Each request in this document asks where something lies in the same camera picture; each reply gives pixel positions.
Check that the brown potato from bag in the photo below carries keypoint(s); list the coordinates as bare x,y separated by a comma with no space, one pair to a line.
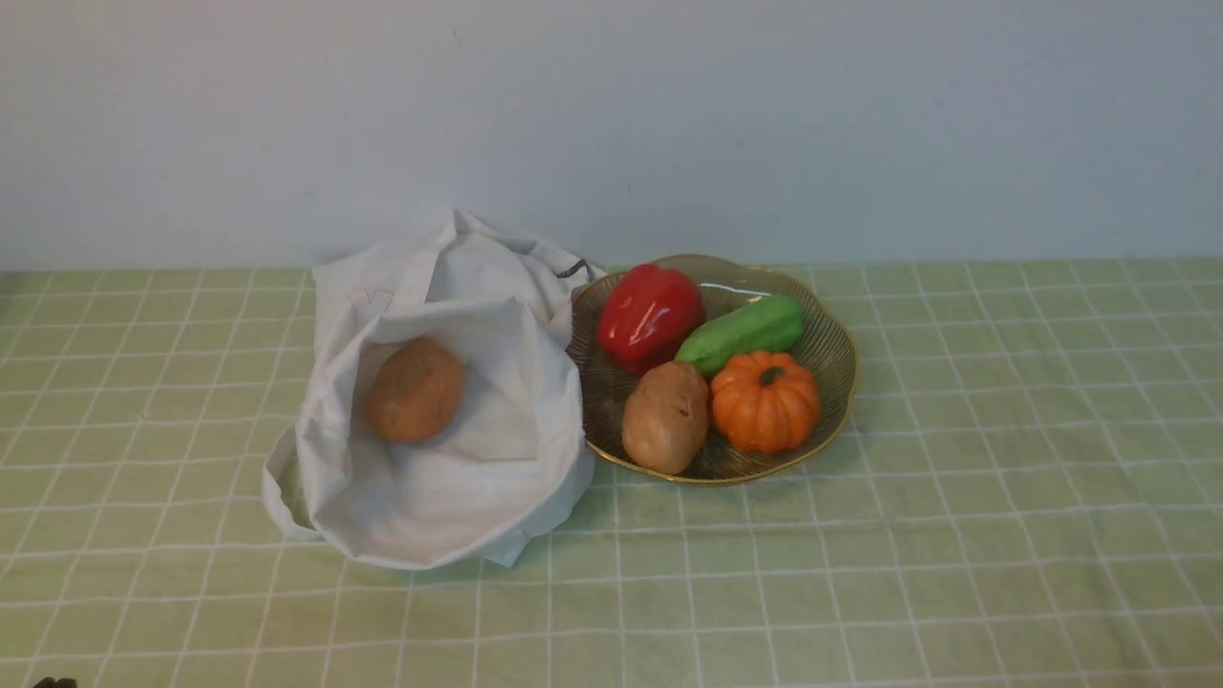
416,393

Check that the white cloth bag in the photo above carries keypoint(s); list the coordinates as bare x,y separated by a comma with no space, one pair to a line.
510,465

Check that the red bell pepper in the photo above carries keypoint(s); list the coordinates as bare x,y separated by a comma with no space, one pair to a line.
649,315

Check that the tan potato in plate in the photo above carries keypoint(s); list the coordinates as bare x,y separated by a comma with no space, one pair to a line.
666,418

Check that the orange mini pumpkin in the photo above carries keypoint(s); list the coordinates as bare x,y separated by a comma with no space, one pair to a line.
765,402

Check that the green cucumber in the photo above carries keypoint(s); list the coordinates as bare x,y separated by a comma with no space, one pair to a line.
773,324

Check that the green checkered tablecloth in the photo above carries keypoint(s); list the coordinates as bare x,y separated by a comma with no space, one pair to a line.
1028,495

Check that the gold wire basket plate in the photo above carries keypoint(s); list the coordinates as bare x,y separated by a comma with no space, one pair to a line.
826,348

